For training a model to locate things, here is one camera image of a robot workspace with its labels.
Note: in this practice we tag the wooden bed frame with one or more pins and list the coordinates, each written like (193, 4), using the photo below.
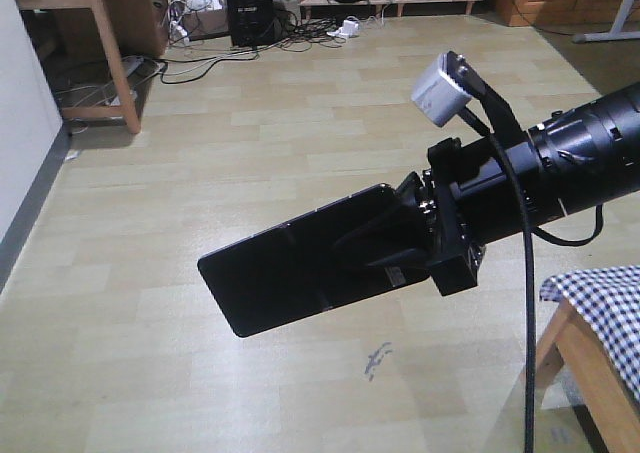
(568, 340)

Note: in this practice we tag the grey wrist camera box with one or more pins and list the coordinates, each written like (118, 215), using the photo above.
(437, 94)

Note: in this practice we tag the black computer tower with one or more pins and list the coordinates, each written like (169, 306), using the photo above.
(251, 22)

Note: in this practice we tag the white power strip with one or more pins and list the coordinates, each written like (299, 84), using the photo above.
(349, 28)

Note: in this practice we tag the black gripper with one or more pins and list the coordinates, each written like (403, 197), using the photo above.
(476, 204)

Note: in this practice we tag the black white checkered bedsheet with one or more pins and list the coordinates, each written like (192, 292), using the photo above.
(608, 300)

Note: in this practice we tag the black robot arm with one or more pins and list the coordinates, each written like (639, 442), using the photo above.
(590, 154)

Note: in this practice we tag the wooden desk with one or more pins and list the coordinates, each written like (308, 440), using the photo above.
(123, 26)

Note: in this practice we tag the black smartphone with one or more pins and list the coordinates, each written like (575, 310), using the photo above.
(290, 272)

